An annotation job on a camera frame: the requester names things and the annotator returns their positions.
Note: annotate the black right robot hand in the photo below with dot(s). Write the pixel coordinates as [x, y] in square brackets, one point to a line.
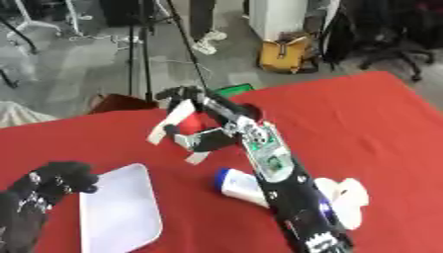
[226, 108]

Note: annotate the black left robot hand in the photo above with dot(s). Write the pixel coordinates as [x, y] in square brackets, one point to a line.
[63, 176]

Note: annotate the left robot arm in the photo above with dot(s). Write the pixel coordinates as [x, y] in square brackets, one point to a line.
[17, 227]

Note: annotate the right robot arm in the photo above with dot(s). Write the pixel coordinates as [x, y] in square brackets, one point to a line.
[300, 201]

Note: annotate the green box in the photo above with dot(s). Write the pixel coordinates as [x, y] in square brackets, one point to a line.
[235, 89]

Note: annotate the black box with white flaps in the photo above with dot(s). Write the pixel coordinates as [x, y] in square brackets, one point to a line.
[202, 140]

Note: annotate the red round toy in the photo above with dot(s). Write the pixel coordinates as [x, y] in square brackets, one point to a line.
[192, 124]

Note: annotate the white rectangular tray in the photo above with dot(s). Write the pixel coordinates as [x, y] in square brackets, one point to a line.
[118, 210]

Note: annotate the white bag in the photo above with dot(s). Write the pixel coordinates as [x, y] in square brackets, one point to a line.
[20, 115]

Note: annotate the yellow bag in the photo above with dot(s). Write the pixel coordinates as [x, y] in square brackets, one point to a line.
[284, 56]

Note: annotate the white bottle with blue cap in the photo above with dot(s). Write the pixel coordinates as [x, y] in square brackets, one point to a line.
[241, 187]

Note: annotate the person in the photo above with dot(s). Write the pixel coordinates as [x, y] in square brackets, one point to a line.
[203, 23]

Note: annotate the brown bag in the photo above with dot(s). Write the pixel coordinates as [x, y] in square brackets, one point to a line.
[121, 102]

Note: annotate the black tripod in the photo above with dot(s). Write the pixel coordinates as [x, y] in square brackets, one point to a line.
[144, 49]

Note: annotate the white cabinet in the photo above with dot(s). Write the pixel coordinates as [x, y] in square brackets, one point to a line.
[277, 18]

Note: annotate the black case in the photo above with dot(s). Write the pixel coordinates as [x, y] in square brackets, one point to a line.
[124, 11]

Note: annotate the white chair base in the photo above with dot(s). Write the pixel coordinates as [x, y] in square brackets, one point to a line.
[34, 24]

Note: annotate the black office chair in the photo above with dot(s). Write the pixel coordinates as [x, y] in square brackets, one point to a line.
[398, 36]

